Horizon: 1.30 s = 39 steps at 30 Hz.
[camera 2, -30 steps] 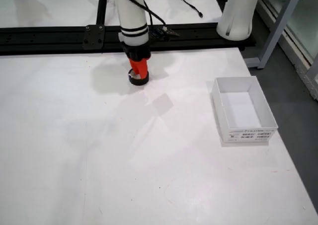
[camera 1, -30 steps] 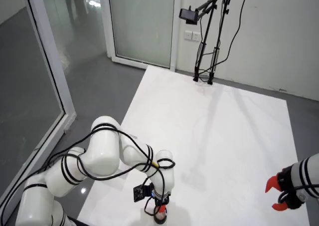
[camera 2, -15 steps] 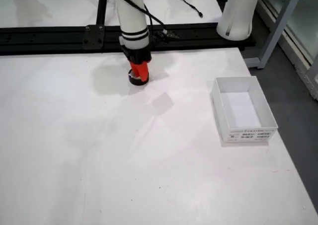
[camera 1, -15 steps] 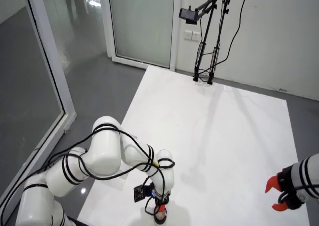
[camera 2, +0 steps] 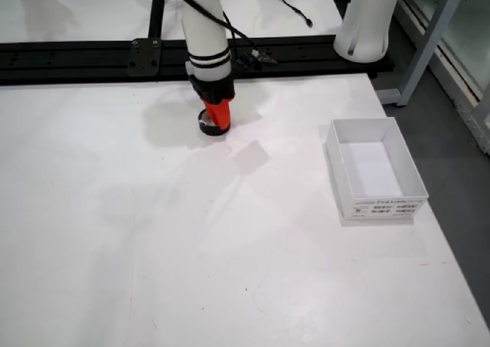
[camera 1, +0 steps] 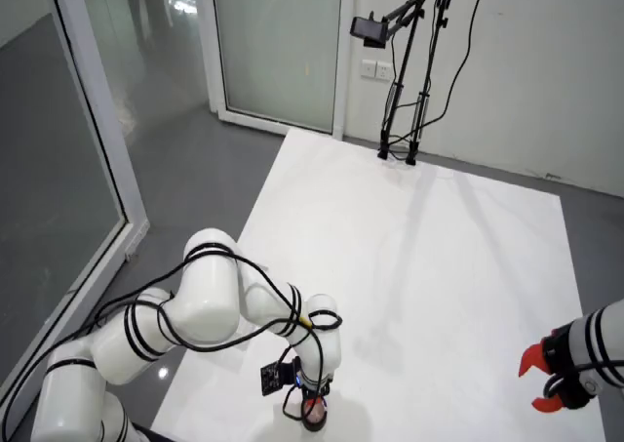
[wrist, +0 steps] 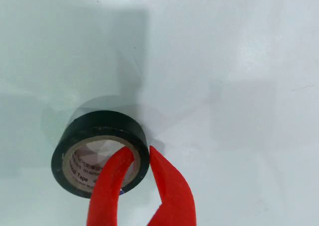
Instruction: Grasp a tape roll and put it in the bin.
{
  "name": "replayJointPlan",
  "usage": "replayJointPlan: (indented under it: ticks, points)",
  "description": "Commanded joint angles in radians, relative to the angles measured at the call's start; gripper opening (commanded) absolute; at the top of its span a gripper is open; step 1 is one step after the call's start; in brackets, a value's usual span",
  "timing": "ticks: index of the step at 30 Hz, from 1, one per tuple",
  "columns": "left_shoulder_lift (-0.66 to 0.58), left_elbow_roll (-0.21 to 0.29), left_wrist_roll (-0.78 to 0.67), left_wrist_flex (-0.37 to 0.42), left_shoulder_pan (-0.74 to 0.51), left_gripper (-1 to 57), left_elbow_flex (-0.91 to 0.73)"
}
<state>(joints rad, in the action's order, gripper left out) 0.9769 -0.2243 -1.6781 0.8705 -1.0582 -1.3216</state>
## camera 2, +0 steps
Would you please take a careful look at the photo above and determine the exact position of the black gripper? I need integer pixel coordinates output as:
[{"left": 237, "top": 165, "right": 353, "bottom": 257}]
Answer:
[{"left": 189, "top": 73, "right": 236, "bottom": 131}]

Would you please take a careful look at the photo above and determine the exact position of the black tape roll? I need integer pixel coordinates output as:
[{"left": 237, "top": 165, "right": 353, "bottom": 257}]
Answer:
[{"left": 197, "top": 108, "right": 228, "bottom": 137}]

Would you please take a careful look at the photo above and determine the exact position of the white arm carrying red gripper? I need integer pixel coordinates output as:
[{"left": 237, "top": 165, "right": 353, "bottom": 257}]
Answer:
[{"left": 178, "top": 0, "right": 234, "bottom": 82}]

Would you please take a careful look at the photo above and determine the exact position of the white rectangular bin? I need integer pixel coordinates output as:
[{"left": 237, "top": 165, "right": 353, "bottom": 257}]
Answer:
[{"left": 325, "top": 117, "right": 430, "bottom": 225}]

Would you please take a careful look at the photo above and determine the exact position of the black cable on gripper arm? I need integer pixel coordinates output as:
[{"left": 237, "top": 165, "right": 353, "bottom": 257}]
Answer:
[{"left": 174, "top": 0, "right": 279, "bottom": 72}]

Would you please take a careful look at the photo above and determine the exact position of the black bracket plate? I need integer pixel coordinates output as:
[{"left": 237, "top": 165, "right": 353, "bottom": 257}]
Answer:
[{"left": 127, "top": 38, "right": 161, "bottom": 77}]

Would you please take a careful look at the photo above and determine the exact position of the black upright post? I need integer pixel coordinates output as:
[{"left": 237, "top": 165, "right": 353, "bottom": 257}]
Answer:
[{"left": 147, "top": 0, "right": 170, "bottom": 41}]

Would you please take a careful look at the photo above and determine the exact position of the black loose cable with plug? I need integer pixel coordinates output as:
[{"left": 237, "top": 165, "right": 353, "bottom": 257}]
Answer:
[{"left": 220, "top": 0, "right": 315, "bottom": 29}]

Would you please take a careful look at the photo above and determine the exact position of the black aluminium rail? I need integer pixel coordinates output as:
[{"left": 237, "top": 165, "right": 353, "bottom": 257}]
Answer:
[{"left": 0, "top": 34, "right": 396, "bottom": 87}]

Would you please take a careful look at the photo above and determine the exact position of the grey glass partition frame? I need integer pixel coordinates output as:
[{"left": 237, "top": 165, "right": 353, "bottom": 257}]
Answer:
[{"left": 377, "top": 0, "right": 490, "bottom": 149}]

